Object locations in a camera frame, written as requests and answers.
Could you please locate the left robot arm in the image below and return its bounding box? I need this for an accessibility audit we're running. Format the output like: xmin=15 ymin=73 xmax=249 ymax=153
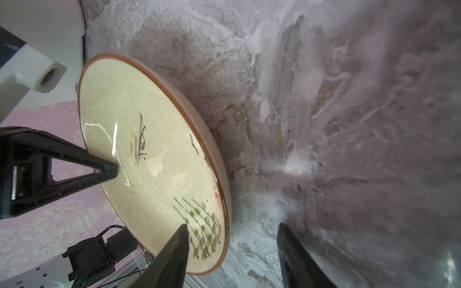
xmin=1 ymin=127 xmax=138 ymax=288

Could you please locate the beige plate brown rim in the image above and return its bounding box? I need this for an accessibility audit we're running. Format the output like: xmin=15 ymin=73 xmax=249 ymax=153
xmin=78 ymin=53 xmax=232 ymax=276

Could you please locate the white plastic bin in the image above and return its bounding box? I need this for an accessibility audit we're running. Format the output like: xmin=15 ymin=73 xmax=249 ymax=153
xmin=1 ymin=0 xmax=85 ymax=110

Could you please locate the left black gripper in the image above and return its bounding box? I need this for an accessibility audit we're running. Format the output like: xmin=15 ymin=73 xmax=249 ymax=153
xmin=1 ymin=44 xmax=118 ymax=219

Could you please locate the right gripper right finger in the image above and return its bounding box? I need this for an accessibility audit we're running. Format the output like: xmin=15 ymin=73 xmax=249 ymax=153
xmin=277 ymin=223 xmax=337 ymax=288

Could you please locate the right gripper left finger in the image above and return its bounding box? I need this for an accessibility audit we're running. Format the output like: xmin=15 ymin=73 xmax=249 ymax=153
xmin=131 ymin=224 xmax=189 ymax=288

